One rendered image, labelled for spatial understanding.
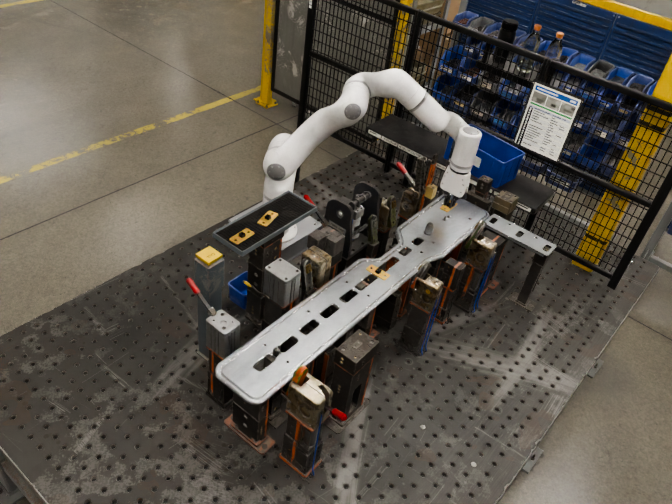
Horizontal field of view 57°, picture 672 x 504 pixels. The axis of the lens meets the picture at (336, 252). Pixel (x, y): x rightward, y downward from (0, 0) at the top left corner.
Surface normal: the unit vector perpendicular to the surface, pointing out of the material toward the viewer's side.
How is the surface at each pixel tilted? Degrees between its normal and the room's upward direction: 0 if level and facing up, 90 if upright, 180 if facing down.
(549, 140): 90
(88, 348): 0
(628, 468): 0
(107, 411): 0
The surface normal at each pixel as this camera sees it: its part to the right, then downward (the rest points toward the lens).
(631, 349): 0.12, -0.77
